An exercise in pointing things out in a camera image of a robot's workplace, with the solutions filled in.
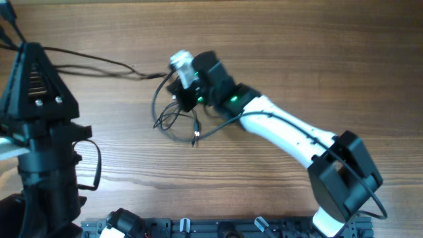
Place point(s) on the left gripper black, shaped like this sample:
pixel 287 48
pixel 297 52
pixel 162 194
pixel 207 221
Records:
pixel 54 101

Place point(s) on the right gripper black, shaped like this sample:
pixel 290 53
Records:
pixel 184 96

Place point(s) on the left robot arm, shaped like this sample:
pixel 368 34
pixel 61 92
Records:
pixel 50 201

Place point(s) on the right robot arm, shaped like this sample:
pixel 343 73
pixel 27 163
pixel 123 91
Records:
pixel 341 171

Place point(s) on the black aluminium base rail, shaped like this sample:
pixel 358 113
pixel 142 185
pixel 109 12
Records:
pixel 296 227

